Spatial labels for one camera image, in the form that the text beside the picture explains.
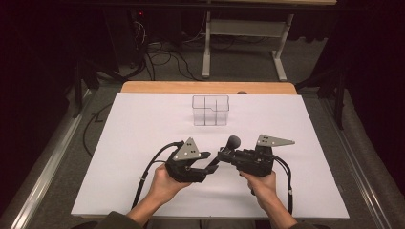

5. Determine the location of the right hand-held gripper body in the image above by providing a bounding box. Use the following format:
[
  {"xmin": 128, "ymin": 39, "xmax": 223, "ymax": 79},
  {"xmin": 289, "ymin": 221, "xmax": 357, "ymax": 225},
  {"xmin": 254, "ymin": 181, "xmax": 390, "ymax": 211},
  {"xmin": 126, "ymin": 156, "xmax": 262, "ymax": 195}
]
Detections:
[{"xmin": 233, "ymin": 134, "xmax": 296, "ymax": 177}]

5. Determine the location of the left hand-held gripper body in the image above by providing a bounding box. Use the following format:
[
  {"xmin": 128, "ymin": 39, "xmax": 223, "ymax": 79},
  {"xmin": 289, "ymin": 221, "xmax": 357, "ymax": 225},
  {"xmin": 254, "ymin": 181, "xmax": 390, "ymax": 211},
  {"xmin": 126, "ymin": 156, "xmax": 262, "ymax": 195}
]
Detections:
[{"xmin": 164, "ymin": 136, "xmax": 206, "ymax": 184}]

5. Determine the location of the black makeup brush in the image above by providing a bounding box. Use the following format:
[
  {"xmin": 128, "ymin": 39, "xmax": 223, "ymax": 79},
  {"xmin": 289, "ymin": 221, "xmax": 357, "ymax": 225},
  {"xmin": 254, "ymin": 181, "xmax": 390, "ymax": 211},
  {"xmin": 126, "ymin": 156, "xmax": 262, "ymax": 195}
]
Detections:
[{"xmin": 204, "ymin": 135, "xmax": 243, "ymax": 169}]

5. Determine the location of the person's left hand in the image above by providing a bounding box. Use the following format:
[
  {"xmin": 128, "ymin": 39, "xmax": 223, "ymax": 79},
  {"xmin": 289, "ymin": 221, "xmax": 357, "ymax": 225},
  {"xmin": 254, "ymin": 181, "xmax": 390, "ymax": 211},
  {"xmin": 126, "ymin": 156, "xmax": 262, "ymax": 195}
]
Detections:
[{"xmin": 148, "ymin": 163, "xmax": 193, "ymax": 207}]

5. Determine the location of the person's right hand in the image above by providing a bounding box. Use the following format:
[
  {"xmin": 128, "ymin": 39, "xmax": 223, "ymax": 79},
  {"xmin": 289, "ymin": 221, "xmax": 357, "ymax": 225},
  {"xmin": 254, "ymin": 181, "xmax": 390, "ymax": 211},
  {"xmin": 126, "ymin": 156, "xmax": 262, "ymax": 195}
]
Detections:
[{"xmin": 238, "ymin": 170, "xmax": 278, "ymax": 212}]

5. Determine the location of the clear acrylic organizer box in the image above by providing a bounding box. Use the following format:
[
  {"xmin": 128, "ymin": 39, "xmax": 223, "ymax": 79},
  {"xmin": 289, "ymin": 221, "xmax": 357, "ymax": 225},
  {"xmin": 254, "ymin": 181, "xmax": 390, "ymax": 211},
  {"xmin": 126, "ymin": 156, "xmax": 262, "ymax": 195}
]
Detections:
[{"xmin": 191, "ymin": 94, "xmax": 230, "ymax": 127}]

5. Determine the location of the wooden table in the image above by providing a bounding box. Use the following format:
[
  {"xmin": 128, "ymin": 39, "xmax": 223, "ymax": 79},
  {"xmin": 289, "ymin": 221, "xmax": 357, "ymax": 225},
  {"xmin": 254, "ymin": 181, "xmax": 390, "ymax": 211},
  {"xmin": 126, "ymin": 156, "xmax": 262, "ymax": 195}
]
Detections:
[{"xmin": 120, "ymin": 80, "xmax": 298, "ymax": 95}]

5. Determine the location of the black metal stand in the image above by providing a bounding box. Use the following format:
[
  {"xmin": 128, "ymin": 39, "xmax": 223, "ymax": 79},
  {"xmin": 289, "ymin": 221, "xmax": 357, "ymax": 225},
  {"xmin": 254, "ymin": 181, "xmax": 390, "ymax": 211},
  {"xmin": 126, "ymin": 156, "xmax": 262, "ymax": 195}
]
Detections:
[
  {"xmin": 295, "ymin": 67, "xmax": 349, "ymax": 131},
  {"xmin": 70, "ymin": 59, "xmax": 100, "ymax": 119}
]

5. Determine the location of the black computer tower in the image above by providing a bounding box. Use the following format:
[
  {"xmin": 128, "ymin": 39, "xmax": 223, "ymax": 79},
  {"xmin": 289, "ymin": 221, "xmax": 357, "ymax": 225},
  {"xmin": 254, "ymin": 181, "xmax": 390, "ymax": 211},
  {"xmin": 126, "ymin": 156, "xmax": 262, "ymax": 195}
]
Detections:
[{"xmin": 104, "ymin": 8, "xmax": 151, "ymax": 71}]

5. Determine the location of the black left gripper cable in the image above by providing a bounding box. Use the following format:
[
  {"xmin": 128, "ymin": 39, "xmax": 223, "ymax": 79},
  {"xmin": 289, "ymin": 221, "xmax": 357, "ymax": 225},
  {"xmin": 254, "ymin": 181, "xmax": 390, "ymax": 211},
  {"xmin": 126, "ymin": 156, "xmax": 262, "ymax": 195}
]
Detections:
[{"xmin": 131, "ymin": 140, "xmax": 185, "ymax": 210}]

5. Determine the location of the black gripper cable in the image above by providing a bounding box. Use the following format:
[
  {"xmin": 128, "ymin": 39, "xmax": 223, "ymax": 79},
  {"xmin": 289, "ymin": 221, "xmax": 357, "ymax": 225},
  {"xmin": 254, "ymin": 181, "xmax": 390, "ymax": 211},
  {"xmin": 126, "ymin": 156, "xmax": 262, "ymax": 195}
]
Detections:
[
  {"xmin": 131, "ymin": 140, "xmax": 185, "ymax": 210},
  {"xmin": 272, "ymin": 155, "xmax": 295, "ymax": 216}
]

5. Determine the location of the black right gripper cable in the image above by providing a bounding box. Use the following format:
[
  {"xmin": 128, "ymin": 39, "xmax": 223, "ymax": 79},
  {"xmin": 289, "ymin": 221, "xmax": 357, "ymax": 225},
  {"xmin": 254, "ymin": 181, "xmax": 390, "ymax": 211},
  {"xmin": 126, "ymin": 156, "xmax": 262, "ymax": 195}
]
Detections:
[{"xmin": 272, "ymin": 155, "xmax": 295, "ymax": 216}]

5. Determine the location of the thin black floor cable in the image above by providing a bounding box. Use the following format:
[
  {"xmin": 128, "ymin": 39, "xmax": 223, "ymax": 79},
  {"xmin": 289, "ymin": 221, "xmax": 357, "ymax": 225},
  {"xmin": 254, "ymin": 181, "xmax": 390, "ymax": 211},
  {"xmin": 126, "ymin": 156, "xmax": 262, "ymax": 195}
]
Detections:
[{"xmin": 82, "ymin": 102, "xmax": 113, "ymax": 157}]

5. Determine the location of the aluminium floor rail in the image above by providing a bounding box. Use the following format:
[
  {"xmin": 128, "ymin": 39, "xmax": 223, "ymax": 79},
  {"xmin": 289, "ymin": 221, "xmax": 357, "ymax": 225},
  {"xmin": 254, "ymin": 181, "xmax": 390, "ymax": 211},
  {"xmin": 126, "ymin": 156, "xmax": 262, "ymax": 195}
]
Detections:
[
  {"xmin": 320, "ymin": 94, "xmax": 394, "ymax": 229},
  {"xmin": 9, "ymin": 90, "xmax": 94, "ymax": 229}
]

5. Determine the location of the bundle of black floor cables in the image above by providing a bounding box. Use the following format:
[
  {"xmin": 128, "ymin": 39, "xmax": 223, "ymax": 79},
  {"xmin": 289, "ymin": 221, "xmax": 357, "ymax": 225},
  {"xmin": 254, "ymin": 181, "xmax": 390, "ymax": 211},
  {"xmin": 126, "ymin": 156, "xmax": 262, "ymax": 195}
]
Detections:
[{"xmin": 127, "ymin": 18, "xmax": 204, "ymax": 82}]

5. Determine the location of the white metal desk frame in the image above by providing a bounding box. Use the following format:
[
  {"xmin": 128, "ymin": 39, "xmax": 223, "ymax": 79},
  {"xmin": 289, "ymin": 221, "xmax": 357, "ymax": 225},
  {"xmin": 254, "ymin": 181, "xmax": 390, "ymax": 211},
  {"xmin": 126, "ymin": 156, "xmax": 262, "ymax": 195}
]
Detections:
[{"xmin": 202, "ymin": 10, "xmax": 295, "ymax": 82}]

